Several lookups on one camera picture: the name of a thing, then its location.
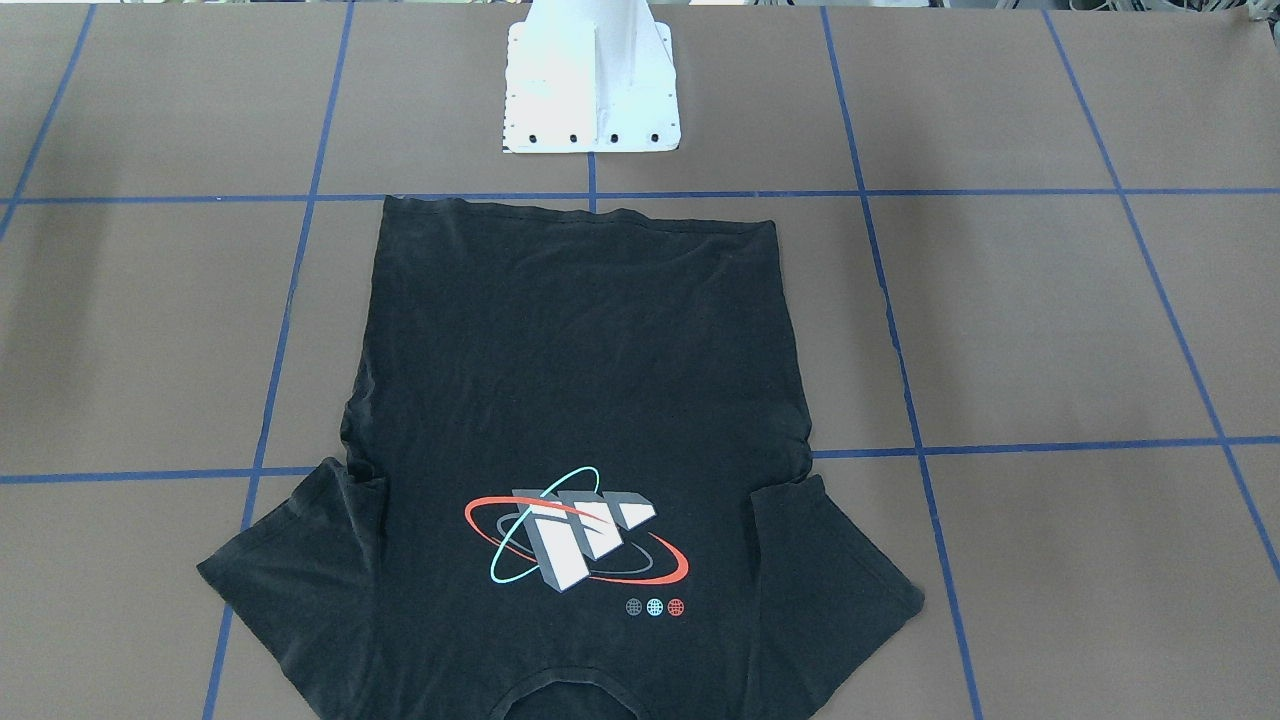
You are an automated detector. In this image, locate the black printed t-shirt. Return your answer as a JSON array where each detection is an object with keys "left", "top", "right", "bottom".
[{"left": 198, "top": 197, "right": 924, "bottom": 719}]

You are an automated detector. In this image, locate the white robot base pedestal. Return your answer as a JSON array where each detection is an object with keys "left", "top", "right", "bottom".
[{"left": 502, "top": 1, "right": 682, "bottom": 154}]

